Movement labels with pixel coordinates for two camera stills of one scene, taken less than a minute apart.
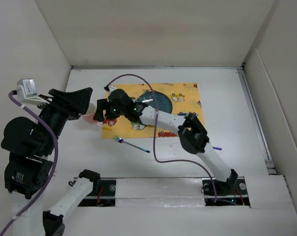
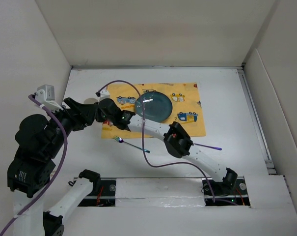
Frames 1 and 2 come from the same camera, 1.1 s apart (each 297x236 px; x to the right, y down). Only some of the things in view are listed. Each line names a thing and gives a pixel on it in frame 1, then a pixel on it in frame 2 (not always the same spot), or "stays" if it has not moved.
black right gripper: [103, 104] → [98, 118]
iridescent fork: [121, 141] stays
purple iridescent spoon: [219, 148] stays
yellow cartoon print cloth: [179, 99] stays
